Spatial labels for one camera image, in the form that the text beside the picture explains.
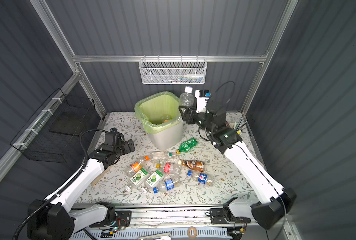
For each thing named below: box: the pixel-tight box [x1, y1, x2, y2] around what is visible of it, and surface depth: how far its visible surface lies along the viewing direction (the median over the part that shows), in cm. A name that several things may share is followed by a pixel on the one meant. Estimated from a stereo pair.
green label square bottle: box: [141, 169, 165, 194], surface depth 84 cm
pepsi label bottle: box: [187, 170, 215, 186], surface depth 86 cm
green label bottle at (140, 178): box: [125, 168, 150, 192], surface depth 85 cm
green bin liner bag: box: [134, 91, 183, 134], surface depth 92 cm
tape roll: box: [187, 226, 198, 239], surface depth 72 cm
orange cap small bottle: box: [126, 155, 150, 177], surface depth 89 cm
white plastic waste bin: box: [148, 124, 184, 150], surface depth 98 cm
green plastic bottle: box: [175, 137, 198, 155], surface depth 101 cm
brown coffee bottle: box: [178, 159, 205, 172], surface depth 88 cm
